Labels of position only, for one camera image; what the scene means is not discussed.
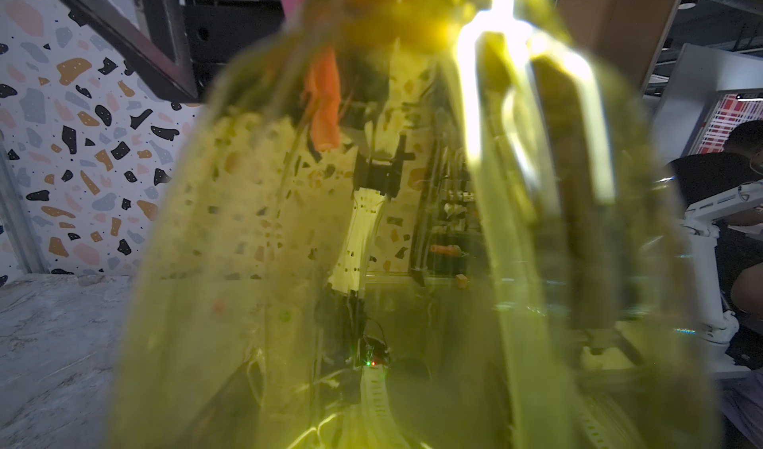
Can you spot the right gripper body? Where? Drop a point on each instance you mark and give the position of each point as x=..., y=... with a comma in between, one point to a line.
x=215, y=30

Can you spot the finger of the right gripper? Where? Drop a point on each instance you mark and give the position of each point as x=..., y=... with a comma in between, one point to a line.
x=158, y=50

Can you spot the yellow spray bottle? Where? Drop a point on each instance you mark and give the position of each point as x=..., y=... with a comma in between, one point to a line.
x=416, y=224

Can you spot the person in black shirt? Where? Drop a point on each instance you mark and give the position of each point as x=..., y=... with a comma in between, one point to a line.
x=722, y=194

